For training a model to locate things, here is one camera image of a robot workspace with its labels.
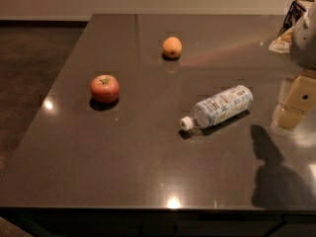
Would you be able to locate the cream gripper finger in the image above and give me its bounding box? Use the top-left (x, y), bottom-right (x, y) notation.
top-left (276, 70), bottom-right (316, 129)

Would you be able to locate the blue plastic water bottle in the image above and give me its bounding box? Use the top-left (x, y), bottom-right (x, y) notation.
top-left (180, 85), bottom-right (254, 130)

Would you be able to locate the red apple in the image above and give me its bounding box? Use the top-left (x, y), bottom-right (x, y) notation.
top-left (90, 75), bottom-right (119, 104)

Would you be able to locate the crumpled snack bag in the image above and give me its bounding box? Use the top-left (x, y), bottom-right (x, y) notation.
top-left (269, 28), bottom-right (293, 54)

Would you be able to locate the orange fruit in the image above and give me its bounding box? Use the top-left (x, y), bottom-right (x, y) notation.
top-left (162, 37), bottom-right (182, 59)

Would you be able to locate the black wire basket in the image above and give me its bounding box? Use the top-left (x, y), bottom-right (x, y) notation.
top-left (283, 0), bottom-right (314, 30)

